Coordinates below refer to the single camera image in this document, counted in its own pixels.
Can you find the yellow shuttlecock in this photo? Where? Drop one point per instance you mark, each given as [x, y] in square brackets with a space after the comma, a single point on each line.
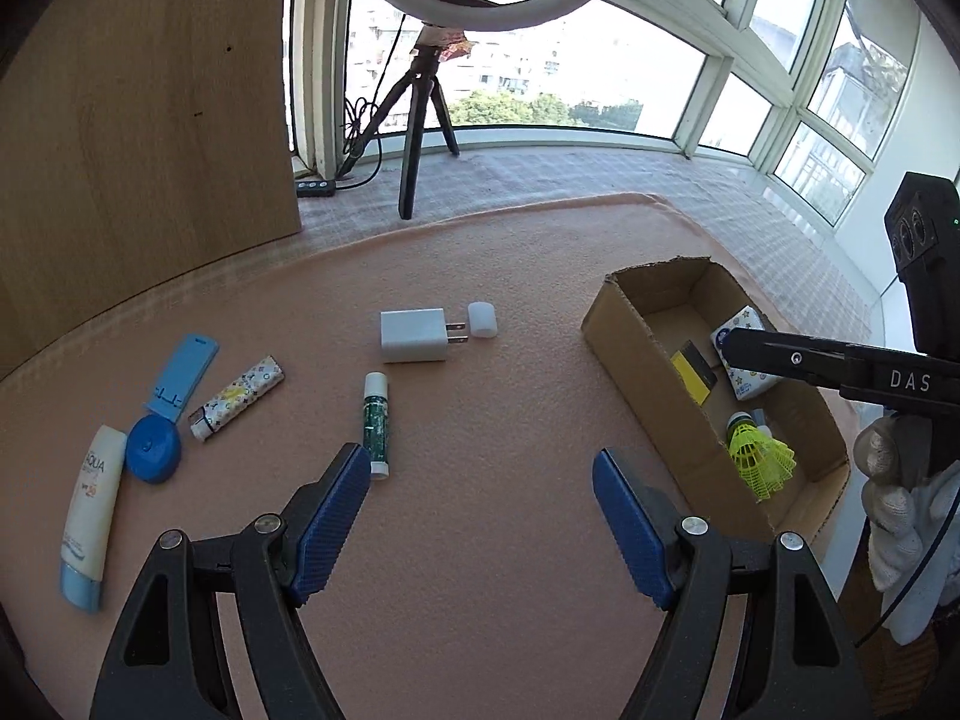
[757, 457]

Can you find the yellow black sponge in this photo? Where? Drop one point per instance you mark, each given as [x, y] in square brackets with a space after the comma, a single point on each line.
[694, 379]

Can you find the light wooden board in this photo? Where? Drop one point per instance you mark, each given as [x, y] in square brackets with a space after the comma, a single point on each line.
[135, 127]

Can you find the person's right hand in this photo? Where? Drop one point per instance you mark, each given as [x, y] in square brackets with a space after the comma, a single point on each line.
[892, 525]

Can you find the patterned lighter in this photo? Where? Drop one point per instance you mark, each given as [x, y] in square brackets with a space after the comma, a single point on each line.
[236, 397]

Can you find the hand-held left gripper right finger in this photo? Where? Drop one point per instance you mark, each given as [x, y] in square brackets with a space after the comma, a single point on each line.
[630, 532]

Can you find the white charger plug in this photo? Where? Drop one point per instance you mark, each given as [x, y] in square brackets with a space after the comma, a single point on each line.
[412, 335]

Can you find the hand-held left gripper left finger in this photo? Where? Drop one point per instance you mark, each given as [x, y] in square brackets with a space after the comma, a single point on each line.
[330, 517]

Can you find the white sunscreen tube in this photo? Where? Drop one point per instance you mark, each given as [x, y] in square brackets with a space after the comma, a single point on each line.
[94, 510]

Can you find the white plastic cap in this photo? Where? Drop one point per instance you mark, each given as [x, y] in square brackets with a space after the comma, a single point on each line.
[483, 319]

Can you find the pink blanket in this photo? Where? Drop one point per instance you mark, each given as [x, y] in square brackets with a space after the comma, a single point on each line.
[480, 405]

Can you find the crumpled patterned wrapper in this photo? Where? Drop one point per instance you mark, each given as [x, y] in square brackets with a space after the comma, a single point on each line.
[446, 41]

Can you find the green lip balm stick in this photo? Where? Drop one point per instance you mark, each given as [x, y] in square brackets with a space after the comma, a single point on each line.
[375, 424]

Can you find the white checkered mat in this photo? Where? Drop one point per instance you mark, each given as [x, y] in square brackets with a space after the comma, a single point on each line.
[562, 172]

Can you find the black power strip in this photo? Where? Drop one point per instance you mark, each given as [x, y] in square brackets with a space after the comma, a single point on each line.
[315, 188]

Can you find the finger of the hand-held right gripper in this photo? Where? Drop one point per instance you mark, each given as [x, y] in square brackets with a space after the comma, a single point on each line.
[787, 360]

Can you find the blue phone stand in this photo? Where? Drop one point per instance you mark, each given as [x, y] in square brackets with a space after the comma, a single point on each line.
[184, 375]

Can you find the patterned tissue pack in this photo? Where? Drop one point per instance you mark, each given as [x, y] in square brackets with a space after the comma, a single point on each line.
[739, 322]

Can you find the black tripod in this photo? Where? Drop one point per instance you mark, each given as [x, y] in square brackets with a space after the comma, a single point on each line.
[409, 180]

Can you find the cardboard box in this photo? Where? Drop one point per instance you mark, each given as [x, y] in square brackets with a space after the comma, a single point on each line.
[637, 330]

